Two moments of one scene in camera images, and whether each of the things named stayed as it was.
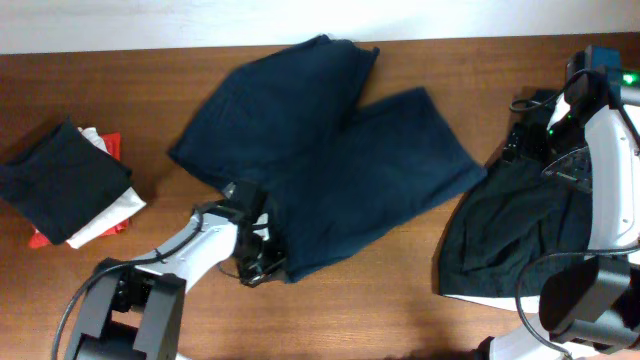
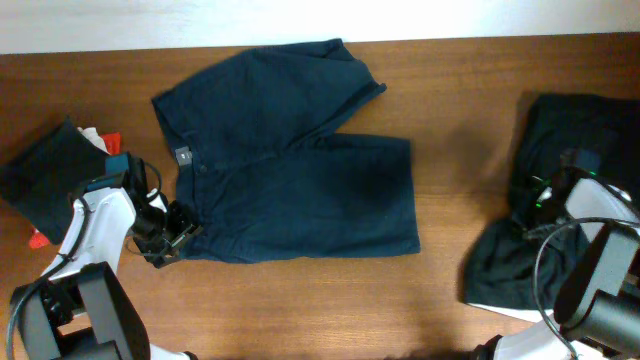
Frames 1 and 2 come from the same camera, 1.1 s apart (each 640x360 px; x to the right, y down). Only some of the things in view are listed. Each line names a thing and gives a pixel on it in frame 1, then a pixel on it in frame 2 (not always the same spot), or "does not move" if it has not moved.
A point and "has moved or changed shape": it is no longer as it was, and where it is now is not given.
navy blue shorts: [338, 163] has moved or changed shape
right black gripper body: [537, 142] -> [531, 215]
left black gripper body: [265, 252] -> [161, 230]
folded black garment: [62, 181] does not move
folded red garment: [112, 142] does not move
